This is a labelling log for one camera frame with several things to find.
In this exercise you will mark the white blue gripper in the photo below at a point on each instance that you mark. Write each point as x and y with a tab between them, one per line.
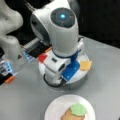
58	71

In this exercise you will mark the green lettuce leaf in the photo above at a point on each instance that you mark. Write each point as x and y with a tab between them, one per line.
78	109

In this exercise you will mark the brown toast slice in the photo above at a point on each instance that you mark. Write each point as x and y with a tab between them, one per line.
69	116

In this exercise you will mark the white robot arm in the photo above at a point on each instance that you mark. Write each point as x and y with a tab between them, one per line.
56	25

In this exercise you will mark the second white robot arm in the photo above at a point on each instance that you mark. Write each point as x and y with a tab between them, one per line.
11	20

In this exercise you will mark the red tomato slice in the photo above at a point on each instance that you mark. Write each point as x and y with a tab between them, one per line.
42	57

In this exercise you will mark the white sectioned round tray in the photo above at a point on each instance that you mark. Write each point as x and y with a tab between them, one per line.
78	76

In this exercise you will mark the yellow cheese slice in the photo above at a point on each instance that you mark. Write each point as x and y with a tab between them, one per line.
85	65

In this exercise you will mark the orange block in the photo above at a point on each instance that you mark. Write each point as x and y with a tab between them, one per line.
9	80

